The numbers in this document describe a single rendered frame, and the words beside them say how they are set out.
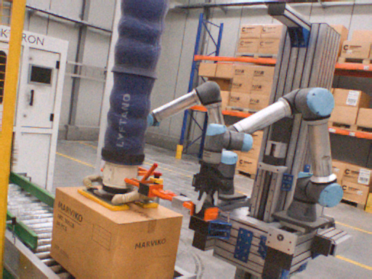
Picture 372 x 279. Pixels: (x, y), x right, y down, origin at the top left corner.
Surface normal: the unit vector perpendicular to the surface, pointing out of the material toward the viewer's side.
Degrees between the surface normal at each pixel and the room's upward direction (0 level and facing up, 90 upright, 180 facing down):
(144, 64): 102
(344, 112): 89
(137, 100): 76
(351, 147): 90
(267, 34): 90
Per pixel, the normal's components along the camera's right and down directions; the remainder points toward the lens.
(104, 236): -0.71, 0.01
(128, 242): 0.68, 0.23
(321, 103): 0.22, 0.07
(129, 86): -0.02, 0.39
